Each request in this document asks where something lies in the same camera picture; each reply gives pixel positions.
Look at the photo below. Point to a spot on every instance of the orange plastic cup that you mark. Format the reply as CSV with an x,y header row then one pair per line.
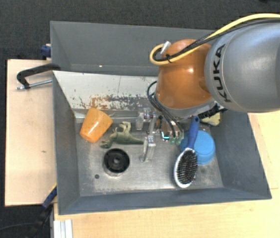
x,y
95,125

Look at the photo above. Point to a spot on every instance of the blue plastic cup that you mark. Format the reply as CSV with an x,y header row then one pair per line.
x,y
205,147

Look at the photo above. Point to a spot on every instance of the green toy dinosaur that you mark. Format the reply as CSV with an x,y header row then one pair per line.
x,y
123,138

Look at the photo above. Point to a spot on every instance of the black cylinder on white bracket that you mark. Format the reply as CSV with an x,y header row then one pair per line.
x,y
212,120

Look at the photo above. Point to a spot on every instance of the pale wood board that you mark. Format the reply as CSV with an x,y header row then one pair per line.
x,y
28,137

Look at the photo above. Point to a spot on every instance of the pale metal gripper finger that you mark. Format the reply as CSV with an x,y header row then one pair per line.
x,y
148,150
139,123

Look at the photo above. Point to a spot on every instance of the grey metal bin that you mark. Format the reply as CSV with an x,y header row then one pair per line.
x,y
140,182

